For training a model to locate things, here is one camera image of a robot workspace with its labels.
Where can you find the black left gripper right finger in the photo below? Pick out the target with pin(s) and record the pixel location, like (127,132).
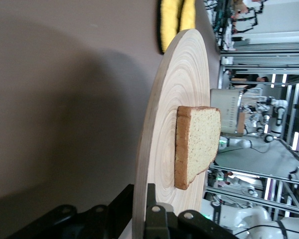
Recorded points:
(169,226)

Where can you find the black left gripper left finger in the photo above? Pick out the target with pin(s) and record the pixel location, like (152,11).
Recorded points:
(94,224)

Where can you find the slice of brown-crust bread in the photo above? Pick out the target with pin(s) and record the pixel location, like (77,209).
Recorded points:
(204,139)

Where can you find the round light wooden plate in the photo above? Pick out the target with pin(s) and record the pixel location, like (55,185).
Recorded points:
(179,74)

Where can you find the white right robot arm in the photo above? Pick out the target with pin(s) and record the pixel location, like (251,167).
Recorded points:
(251,219)

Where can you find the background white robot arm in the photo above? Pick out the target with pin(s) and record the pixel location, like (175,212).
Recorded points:
(276,117)

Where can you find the cream and chrome toaster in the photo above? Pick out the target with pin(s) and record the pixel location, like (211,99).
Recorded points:
(224,112)

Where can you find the yellow quilted oven mitt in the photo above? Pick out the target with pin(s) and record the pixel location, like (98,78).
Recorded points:
(168,22)
(188,12)

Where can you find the aluminium cell frame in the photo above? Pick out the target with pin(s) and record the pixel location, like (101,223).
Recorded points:
(259,59)

